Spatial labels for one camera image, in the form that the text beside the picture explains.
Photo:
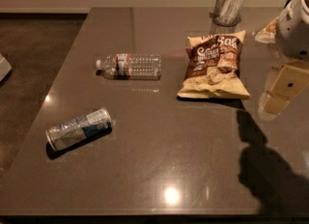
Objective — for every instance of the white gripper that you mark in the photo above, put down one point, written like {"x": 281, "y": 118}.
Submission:
{"x": 294, "y": 31}

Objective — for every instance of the silver blue redbull can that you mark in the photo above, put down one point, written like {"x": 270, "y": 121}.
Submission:
{"x": 69, "y": 133}

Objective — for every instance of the small snack packet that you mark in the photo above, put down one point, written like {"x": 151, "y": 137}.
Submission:
{"x": 267, "y": 34}

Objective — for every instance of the brown yellow chip bag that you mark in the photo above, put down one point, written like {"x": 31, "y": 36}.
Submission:
{"x": 213, "y": 68}

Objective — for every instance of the metal mesh utensil cup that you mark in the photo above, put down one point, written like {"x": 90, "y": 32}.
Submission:
{"x": 227, "y": 12}

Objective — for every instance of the clear plastic water bottle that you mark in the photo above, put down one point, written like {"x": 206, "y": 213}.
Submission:
{"x": 126, "y": 66}

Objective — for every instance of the white object at left edge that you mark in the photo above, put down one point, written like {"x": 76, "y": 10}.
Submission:
{"x": 5, "y": 67}

